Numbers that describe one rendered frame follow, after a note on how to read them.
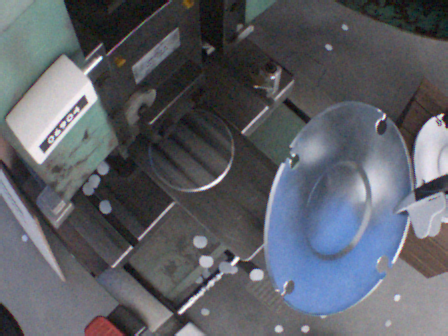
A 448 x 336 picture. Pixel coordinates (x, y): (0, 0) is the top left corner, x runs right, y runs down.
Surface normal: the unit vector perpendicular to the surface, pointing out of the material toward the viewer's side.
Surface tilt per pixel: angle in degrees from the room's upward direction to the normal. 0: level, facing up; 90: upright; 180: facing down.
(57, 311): 0
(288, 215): 55
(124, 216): 0
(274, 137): 0
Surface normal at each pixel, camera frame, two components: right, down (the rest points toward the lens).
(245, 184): 0.00, -0.25
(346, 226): -0.81, -0.22
